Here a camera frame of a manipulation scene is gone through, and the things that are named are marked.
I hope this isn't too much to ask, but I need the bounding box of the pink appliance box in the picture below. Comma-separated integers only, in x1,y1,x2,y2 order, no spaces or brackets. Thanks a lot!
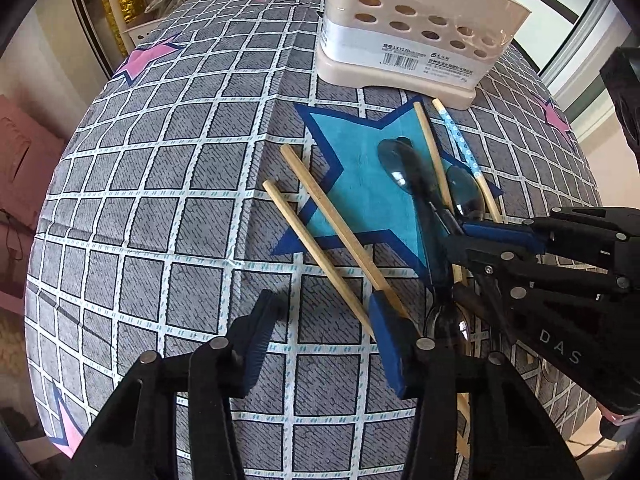
0,96,65,230

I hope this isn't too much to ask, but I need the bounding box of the beige utensil holder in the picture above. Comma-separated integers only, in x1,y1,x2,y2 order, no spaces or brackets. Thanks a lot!
316,0,530,110

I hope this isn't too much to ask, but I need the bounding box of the grey checked tablecloth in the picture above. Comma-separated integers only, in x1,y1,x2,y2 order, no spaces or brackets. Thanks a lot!
22,0,604,480

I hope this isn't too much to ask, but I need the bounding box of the dark handled spoon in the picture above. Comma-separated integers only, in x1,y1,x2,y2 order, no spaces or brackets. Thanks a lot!
378,139,451,289

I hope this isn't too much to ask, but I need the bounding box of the plain wooden chopstick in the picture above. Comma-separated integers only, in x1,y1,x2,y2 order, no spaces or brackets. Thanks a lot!
262,180,374,337
413,102,468,285
280,144,410,318

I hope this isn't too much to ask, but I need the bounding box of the blue dotted chopstick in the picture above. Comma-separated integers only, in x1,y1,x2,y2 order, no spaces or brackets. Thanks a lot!
432,99,504,223

